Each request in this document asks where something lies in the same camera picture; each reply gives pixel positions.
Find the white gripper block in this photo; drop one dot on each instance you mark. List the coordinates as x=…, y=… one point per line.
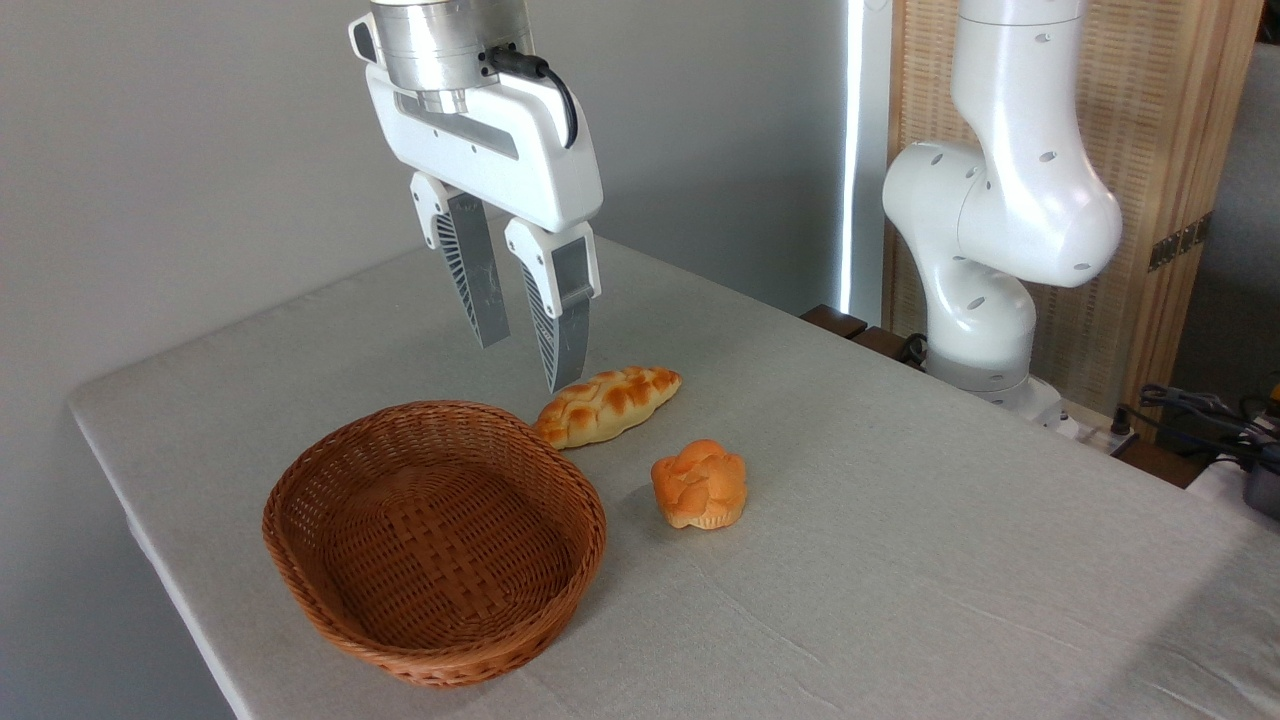
x=520, y=170

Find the round knotted bread bun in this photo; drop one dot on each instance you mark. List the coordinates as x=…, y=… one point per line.
x=700, y=485

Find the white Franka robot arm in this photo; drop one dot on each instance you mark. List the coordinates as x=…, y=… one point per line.
x=1010, y=190

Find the long braided bread loaf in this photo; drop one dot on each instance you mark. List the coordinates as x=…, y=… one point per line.
x=605, y=405

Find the brown woven wicker basket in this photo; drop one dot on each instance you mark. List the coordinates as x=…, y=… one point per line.
x=440, y=560

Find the silver wrist flange cylinder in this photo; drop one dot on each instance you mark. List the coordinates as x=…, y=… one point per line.
x=440, y=45

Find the dark brown wooden furniture piece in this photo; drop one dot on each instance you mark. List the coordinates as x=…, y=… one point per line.
x=835, y=320
x=885, y=343

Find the grey tablecloth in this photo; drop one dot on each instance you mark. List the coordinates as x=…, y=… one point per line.
x=900, y=560

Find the white power strip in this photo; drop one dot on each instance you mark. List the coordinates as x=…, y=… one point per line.
x=1100, y=437

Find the wooden bamboo folding screen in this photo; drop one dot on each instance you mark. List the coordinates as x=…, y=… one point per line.
x=1160, y=120

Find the dark metal screen hinge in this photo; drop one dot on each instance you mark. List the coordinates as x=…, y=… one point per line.
x=1180, y=242

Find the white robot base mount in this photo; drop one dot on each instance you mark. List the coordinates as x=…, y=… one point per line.
x=1040, y=402

